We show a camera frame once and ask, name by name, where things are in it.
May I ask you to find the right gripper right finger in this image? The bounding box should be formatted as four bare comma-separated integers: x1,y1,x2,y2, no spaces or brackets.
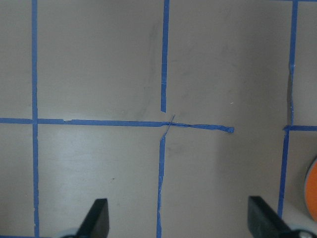
247,196,305,238

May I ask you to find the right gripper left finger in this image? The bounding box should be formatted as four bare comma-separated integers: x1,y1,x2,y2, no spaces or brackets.
74,198,110,238

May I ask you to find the orange cylindrical can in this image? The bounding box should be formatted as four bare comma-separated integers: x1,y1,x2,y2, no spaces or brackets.
304,158,317,222

